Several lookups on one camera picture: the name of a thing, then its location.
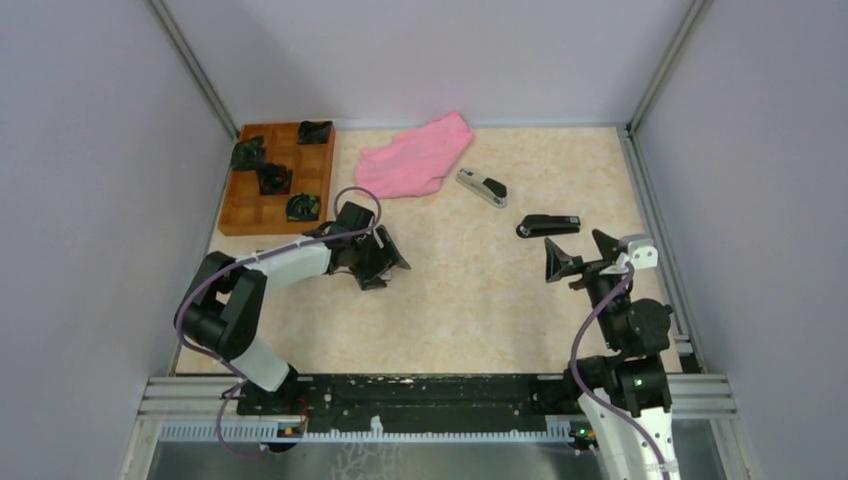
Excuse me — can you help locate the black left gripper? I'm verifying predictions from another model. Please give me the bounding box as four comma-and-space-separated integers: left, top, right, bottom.
349, 224, 409, 290

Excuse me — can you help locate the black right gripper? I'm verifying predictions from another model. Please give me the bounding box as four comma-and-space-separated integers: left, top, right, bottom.
544, 227, 630, 348

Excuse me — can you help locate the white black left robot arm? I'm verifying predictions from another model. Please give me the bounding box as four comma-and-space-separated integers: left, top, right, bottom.
174, 223, 410, 414

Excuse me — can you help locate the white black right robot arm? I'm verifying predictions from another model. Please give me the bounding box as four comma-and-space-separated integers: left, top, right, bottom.
544, 229, 681, 479

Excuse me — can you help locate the beige and black stapler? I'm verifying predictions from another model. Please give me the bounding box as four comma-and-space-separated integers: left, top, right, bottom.
456, 168, 508, 209

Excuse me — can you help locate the pink cloth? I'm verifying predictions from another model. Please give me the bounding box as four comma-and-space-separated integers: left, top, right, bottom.
354, 112, 474, 199

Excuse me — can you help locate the dark rolled sock back right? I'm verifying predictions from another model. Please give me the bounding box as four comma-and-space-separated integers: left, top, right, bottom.
297, 121, 334, 145

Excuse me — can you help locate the dark rolled sock back left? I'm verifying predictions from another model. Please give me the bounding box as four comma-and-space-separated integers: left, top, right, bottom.
230, 135, 266, 171

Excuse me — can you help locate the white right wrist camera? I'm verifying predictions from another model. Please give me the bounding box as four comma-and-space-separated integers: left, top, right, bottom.
617, 234, 659, 270

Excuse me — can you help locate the aluminium frame rail right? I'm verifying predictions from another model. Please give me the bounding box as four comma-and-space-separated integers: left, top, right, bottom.
616, 124, 705, 373

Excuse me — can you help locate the aluminium frame rail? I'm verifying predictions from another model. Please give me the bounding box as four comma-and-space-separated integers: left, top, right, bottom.
137, 373, 738, 420
616, 124, 705, 373

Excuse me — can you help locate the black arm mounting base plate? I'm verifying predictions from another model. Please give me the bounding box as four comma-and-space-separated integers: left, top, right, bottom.
236, 374, 585, 434

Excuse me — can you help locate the aluminium front frame rail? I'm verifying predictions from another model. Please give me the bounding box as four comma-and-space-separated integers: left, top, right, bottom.
137, 373, 738, 420

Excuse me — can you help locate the white slotted cable duct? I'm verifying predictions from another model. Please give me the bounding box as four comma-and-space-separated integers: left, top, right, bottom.
158, 417, 584, 444

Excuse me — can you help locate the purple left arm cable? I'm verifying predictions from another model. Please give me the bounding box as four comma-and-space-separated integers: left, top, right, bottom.
173, 186, 384, 461

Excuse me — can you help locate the aluminium frame corner post right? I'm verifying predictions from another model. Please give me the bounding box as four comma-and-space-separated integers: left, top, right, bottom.
627, 0, 713, 137

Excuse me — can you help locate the aluminium frame corner post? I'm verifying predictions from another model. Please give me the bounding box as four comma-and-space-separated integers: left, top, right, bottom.
143, 0, 240, 140
627, 0, 713, 137

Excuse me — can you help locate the aluminium frame corner post left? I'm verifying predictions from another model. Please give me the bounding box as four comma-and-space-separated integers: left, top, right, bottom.
143, 0, 240, 140

